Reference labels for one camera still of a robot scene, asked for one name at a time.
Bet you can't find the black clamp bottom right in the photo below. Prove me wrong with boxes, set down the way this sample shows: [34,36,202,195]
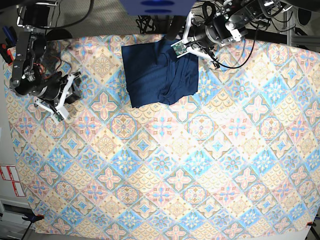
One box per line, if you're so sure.
[306,222,317,227]

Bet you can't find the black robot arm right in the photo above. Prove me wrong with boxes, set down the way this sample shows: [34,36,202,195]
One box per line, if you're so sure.
[9,0,81,122]

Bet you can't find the black round stool base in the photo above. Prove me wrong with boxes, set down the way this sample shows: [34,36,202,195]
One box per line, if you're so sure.
[45,28,73,41]

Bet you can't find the green wrist camera board right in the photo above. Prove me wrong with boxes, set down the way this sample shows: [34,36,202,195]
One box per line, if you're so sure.
[52,112,67,124]

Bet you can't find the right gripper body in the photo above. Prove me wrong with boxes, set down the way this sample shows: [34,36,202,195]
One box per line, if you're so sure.
[32,72,81,105]

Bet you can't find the blue long-sleeve T-shirt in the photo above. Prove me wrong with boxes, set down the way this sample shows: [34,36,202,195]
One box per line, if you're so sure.
[121,39,199,108]

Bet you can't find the green wrist camera board left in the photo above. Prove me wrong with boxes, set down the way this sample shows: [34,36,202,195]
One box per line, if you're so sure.
[171,41,188,58]

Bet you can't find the patterned tile tablecloth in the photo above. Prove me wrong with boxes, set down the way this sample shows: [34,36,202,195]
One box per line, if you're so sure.
[3,35,320,240]

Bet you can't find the black clamp bottom left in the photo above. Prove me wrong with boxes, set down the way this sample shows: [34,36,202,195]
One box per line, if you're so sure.
[21,213,44,224]

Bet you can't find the white red labels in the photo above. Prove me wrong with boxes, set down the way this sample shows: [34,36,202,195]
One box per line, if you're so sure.
[0,164,26,197]

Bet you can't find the red black clamp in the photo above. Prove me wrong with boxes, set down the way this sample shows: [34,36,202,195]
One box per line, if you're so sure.
[0,43,14,66]

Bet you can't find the green wrist camera board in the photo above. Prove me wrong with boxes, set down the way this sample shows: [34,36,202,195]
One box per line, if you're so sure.
[52,112,67,124]
[171,41,188,58]

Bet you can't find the black red strap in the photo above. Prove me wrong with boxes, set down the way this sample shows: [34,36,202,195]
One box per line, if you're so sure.
[165,15,185,42]

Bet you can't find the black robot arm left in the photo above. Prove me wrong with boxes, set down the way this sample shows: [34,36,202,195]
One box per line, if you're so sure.
[171,0,289,69]

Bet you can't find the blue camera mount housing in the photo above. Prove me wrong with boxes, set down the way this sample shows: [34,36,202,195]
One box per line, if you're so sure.
[120,0,196,16]

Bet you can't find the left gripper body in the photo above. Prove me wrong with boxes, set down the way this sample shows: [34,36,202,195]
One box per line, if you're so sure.
[187,22,223,51]

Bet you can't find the blue clamp top left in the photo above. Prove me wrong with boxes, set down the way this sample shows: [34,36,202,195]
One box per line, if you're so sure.
[2,26,18,47]

